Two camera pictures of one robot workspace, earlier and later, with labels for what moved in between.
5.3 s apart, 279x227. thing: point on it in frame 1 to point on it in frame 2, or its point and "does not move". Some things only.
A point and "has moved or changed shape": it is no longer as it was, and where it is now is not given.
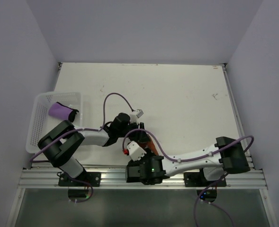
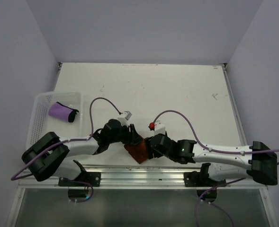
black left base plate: x=94 y=178 does not move
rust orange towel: x=150 y=144 has moved or changed shape
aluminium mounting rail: x=49 y=178 does not move
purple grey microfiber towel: x=58 y=110 does not move
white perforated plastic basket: x=42 y=121 does not move
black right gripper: x=137 y=162 to x=156 y=153
